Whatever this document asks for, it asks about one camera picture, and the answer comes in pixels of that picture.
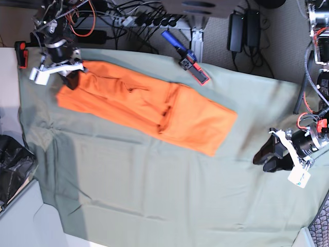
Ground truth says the aluminium table leg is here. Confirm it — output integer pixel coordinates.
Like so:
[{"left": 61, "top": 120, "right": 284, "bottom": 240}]
[{"left": 184, "top": 15, "right": 209, "bottom": 62}]

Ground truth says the red black clamp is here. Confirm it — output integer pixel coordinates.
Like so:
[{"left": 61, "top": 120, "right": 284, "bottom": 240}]
[{"left": 14, "top": 41, "right": 28, "bottom": 69}]

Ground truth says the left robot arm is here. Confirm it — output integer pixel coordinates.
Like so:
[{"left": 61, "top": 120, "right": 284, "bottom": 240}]
[{"left": 253, "top": 1, "right": 328, "bottom": 172}]

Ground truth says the black power adapter left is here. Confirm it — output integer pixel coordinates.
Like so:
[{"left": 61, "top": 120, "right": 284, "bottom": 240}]
[{"left": 227, "top": 13, "right": 244, "bottom": 52}]

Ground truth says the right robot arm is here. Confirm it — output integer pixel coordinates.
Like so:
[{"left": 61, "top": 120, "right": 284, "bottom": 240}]
[{"left": 29, "top": 1, "right": 90, "bottom": 90}]

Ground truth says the orange T-shirt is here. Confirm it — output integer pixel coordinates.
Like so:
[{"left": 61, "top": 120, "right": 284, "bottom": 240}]
[{"left": 56, "top": 61, "right": 237, "bottom": 156}]

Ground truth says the blue handled clamp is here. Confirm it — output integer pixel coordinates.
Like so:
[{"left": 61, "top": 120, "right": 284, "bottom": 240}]
[{"left": 161, "top": 30, "right": 210, "bottom": 85}]

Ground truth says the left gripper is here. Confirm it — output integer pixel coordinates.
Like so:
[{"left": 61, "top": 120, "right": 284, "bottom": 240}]
[{"left": 252, "top": 120, "right": 328, "bottom": 172}]

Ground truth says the black sleeved cable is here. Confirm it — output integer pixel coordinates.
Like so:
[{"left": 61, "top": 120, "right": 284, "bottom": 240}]
[{"left": 293, "top": 46, "right": 316, "bottom": 115}]

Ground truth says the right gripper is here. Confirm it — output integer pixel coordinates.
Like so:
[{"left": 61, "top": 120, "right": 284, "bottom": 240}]
[{"left": 48, "top": 50, "right": 87, "bottom": 90}]

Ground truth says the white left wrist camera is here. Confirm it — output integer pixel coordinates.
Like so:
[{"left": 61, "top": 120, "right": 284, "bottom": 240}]
[{"left": 287, "top": 166, "right": 311, "bottom": 189}]

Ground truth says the black plastic bag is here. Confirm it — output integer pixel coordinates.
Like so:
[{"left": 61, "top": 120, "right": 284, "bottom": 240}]
[{"left": 1, "top": 135, "right": 35, "bottom": 209}]

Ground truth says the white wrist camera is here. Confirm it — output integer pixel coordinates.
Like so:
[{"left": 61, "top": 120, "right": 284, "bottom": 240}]
[
  {"left": 29, "top": 67, "right": 50, "bottom": 85},
  {"left": 287, "top": 166, "right": 311, "bottom": 189}
]

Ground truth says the black power adapter right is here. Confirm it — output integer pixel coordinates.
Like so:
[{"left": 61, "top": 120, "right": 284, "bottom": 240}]
[{"left": 245, "top": 9, "right": 261, "bottom": 47}]

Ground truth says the black power adapter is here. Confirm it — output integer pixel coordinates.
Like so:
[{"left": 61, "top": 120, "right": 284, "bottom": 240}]
[
  {"left": 245, "top": 9, "right": 261, "bottom": 47},
  {"left": 227, "top": 13, "right": 244, "bottom": 52}
]

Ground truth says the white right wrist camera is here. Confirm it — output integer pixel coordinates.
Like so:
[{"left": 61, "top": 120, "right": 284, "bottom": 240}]
[{"left": 29, "top": 67, "right": 50, "bottom": 85}]

